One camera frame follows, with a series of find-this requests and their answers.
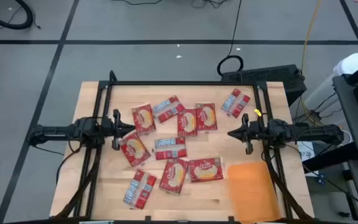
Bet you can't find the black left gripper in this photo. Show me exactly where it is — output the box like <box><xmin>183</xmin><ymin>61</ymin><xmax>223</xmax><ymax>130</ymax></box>
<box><xmin>103</xmin><ymin>108</ymin><xmax>135</xmax><ymax>151</ymax></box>

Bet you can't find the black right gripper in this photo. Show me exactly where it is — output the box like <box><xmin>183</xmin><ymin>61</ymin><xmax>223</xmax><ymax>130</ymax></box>
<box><xmin>227</xmin><ymin>113</ymin><xmax>269</xmax><ymax>156</ymax></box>

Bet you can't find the red popcorn bag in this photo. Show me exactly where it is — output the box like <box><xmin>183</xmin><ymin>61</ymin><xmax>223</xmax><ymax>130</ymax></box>
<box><xmin>118</xmin><ymin>131</ymin><xmax>152</xmax><ymax>168</ymax></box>
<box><xmin>177</xmin><ymin>108</ymin><xmax>198</xmax><ymax>138</ymax></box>
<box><xmin>158</xmin><ymin>157</ymin><xmax>190</xmax><ymax>195</ymax></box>
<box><xmin>122</xmin><ymin>169</ymin><xmax>157</xmax><ymax>210</ymax></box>
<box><xmin>187</xmin><ymin>157</ymin><xmax>224</xmax><ymax>184</ymax></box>
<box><xmin>195</xmin><ymin>102</ymin><xmax>219</xmax><ymax>132</ymax></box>
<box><xmin>131</xmin><ymin>103</ymin><xmax>157</xmax><ymax>136</ymax></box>
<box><xmin>154</xmin><ymin>136</ymin><xmax>188</xmax><ymax>161</ymax></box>
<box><xmin>152</xmin><ymin>95</ymin><xmax>186</xmax><ymax>124</ymax></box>
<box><xmin>220</xmin><ymin>88</ymin><xmax>251</xmax><ymax>119</ymax></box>

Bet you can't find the black computer case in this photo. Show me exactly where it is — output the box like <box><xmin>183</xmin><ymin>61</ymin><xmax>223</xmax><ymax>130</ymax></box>
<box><xmin>221</xmin><ymin>64</ymin><xmax>307</xmax><ymax>106</ymax></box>

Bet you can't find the white paper sheet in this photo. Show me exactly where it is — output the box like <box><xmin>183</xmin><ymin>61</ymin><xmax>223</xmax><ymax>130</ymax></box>
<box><xmin>296</xmin><ymin>141</ymin><xmax>319</xmax><ymax>178</ymax></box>

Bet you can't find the dark grey side table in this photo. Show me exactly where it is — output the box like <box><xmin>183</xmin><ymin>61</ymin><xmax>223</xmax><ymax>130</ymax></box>
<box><xmin>332</xmin><ymin>74</ymin><xmax>358</xmax><ymax>224</ymax></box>

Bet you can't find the white cylinder object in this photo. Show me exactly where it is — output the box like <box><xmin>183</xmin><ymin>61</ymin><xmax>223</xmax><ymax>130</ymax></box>
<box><xmin>303</xmin><ymin>52</ymin><xmax>358</xmax><ymax>111</ymax></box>

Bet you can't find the black metal table frame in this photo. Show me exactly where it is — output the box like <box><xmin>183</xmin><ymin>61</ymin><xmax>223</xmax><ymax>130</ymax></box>
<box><xmin>51</xmin><ymin>70</ymin><xmax>315</xmax><ymax>224</ymax></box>

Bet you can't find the black hanging cable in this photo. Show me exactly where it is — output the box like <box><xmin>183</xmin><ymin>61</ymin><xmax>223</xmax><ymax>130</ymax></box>
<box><xmin>216</xmin><ymin>0</ymin><xmax>245</xmax><ymax>77</ymax></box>

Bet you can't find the yellow hanging cable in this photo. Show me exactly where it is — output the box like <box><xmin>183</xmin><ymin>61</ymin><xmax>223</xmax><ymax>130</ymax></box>
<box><xmin>299</xmin><ymin>0</ymin><xmax>323</xmax><ymax>125</ymax></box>

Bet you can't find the thick black hose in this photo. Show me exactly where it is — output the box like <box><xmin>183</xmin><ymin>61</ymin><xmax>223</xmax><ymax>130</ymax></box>
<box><xmin>0</xmin><ymin>0</ymin><xmax>34</xmax><ymax>30</ymax></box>

